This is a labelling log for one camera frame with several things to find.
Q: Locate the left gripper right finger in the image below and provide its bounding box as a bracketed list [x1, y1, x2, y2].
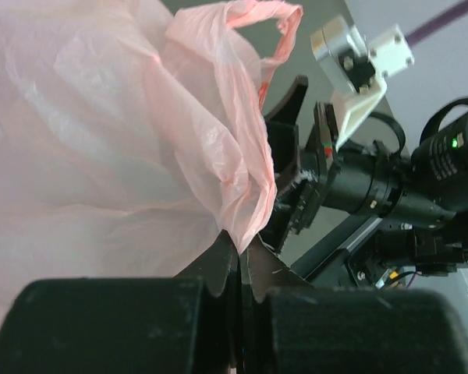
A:
[239, 238, 468, 373]

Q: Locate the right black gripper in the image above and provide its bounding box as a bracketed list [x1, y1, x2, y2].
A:
[264, 76, 338, 252]

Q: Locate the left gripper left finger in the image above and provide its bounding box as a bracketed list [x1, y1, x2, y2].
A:
[0, 233, 239, 373]

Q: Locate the pink plastic bag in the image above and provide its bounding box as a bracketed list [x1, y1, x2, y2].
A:
[0, 1, 303, 308]

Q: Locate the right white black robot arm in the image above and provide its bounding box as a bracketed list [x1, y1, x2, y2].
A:
[261, 76, 468, 288]

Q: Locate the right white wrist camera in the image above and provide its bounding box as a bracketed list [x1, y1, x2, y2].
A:
[310, 16, 414, 150]

